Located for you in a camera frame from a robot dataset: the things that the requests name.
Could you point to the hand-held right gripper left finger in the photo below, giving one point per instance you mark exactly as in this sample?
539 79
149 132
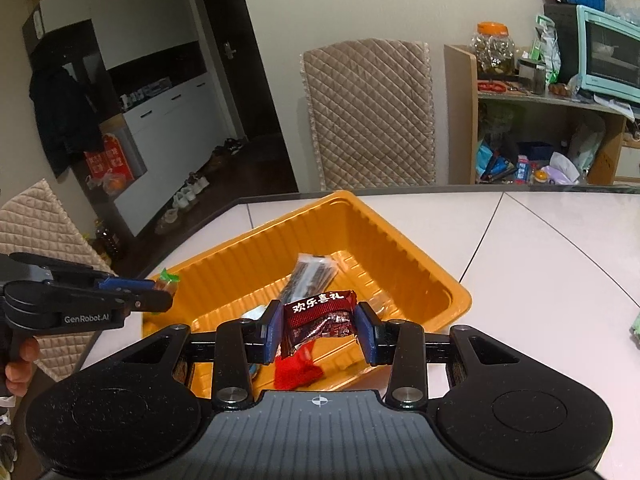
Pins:
274 330

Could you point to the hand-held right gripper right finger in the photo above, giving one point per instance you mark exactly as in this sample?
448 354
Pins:
365 335

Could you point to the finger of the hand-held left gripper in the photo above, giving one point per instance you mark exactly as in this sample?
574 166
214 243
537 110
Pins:
150 301
125 284

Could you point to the long foil snack packet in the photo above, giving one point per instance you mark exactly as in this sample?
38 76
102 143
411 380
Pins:
252 313

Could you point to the green candy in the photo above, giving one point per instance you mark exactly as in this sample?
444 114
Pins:
169 280

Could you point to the red candy packet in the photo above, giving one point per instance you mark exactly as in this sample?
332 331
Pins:
320 317
297 372

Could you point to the black grey snack packet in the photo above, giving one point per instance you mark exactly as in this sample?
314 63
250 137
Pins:
310 280

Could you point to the orange plastic tray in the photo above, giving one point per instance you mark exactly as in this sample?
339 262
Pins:
400 260

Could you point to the person's left hand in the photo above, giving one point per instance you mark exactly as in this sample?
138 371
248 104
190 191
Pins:
22 365

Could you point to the chair with quilted beige cover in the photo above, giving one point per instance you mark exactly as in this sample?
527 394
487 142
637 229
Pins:
367 110
45 230

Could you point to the bag of oranges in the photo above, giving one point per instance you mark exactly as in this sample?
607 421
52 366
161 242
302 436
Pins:
112 185

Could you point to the red gift bag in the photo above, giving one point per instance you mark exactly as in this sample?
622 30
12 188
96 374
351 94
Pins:
112 157

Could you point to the row of shoes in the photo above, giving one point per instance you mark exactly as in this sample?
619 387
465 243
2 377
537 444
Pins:
200 180

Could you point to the black jacket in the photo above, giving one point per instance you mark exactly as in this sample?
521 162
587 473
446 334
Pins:
60 110

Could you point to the dark wooden door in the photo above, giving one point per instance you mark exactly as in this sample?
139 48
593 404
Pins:
235 60

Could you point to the green cloth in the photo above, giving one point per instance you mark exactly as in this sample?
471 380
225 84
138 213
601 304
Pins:
635 327

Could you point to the wooden shelf unit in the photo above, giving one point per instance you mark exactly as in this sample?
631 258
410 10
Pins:
540 105

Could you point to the glass jar metal lid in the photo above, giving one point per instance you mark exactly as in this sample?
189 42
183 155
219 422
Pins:
531 75

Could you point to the clear jar orange lid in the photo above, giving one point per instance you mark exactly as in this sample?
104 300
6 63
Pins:
492 50

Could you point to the small white drawer cabinet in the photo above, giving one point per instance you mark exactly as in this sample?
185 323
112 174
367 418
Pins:
630 160

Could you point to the green white bag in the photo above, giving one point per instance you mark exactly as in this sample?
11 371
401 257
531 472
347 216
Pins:
547 47

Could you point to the mint green toaster oven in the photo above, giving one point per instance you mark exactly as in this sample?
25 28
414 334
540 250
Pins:
607 55

